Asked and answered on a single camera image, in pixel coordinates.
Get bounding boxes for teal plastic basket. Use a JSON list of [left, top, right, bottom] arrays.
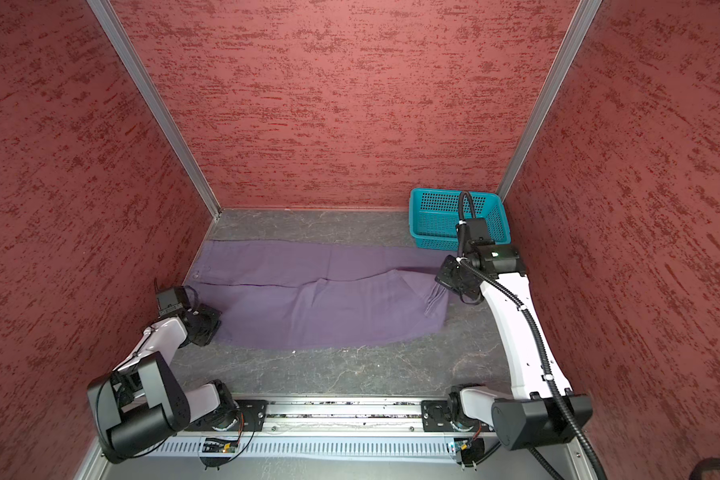
[[408, 188, 511, 251]]

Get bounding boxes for purple trousers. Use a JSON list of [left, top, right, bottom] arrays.
[[188, 240, 450, 350]]

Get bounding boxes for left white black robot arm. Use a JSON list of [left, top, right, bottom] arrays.
[[87, 305, 244, 464]]

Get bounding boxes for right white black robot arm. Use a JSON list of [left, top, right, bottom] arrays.
[[436, 245, 593, 450]]

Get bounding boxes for left small circuit board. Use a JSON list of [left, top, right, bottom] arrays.
[[200, 437, 240, 456]]

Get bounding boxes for small circuit board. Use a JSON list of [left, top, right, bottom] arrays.
[[450, 438, 486, 467], [200, 437, 240, 456]]

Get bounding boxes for right small circuit board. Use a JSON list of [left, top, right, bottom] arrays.
[[450, 438, 486, 467]]

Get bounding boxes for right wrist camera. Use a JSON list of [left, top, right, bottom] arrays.
[[456, 218, 495, 257]]

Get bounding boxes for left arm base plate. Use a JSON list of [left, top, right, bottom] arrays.
[[210, 399, 269, 432]]

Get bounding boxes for white slotted cable duct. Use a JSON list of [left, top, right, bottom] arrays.
[[151, 436, 454, 463]]

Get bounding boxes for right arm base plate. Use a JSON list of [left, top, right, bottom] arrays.
[[420, 398, 495, 434]]

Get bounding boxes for aluminium front rail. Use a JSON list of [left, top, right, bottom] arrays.
[[98, 394, 586, 438]]

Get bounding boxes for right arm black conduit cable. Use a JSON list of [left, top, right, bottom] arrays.
[[455, 190, 608, 480]]

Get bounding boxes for left aluminium corner post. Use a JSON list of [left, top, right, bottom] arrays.
[[87, 0, 223, 221]]

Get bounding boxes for aluminium corner post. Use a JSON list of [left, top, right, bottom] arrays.
[[87, 0, 223, 221], [496, 0, 602, 201]]

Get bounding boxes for right aluminium corner post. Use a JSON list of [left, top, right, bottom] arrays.
[[496, 0, 602, 201]]

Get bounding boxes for black hose bottom right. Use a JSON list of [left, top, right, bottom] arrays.
[[686, 457, 720, 480]]

